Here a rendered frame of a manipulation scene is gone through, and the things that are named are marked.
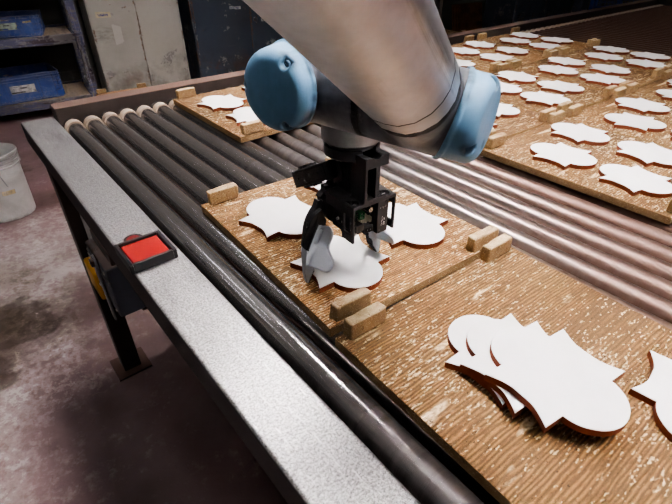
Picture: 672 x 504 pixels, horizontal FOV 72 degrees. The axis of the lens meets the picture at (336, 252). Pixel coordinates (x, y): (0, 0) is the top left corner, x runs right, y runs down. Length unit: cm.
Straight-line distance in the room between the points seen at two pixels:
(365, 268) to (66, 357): 160
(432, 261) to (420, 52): 49
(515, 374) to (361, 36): 40
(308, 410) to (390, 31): 41
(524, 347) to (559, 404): 8
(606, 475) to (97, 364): 178
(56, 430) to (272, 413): 139
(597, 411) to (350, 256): 38
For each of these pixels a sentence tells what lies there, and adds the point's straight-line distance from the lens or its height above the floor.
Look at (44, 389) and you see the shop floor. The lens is 203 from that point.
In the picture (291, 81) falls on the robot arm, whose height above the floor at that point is 125.
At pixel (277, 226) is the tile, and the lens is 79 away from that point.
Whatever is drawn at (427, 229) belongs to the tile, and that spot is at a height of 95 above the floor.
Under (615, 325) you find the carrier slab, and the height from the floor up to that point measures 94.
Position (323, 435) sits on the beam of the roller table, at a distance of 53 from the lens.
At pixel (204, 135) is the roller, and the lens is 129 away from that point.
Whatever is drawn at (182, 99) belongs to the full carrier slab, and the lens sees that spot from 155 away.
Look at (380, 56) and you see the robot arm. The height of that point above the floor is 130.
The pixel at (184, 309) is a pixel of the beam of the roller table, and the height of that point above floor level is 91.
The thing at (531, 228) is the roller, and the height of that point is 92.
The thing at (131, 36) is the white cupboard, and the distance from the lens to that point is 507.
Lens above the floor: 135
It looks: 35 degrees down
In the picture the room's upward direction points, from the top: straight up
